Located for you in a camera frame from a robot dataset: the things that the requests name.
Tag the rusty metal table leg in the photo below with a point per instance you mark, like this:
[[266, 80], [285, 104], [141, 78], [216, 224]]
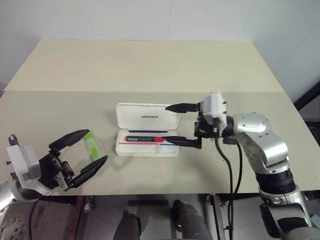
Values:
[[83, 210]]

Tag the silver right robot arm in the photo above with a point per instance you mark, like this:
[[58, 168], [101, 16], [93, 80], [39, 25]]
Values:
[[272, 150]]

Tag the white open pencil case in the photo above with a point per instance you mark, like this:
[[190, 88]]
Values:
[[147, 116]]

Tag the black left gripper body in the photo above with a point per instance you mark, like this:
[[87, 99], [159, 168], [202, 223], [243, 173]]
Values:
[[51, 171]]

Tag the dark rounded shape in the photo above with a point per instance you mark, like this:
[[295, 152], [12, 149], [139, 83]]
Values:
[[128, 227], [190, 220]]

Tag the red marker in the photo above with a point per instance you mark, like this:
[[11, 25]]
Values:
[[145, 139]]

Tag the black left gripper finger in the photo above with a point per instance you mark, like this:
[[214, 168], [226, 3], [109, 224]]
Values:
[[87, 171], [70, 138]]

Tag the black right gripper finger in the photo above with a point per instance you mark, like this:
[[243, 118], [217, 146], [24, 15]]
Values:
[[181, 107], [185, 142]]

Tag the black metal frame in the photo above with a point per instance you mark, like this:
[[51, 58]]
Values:
[[308, 100]]

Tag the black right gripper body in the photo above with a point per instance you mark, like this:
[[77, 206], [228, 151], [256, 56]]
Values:
[[206, 128]]

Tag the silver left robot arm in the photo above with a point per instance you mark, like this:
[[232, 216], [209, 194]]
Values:
[[6, 200]]

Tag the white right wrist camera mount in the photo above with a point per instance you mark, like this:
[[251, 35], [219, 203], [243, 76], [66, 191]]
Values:
[[215, 107]]

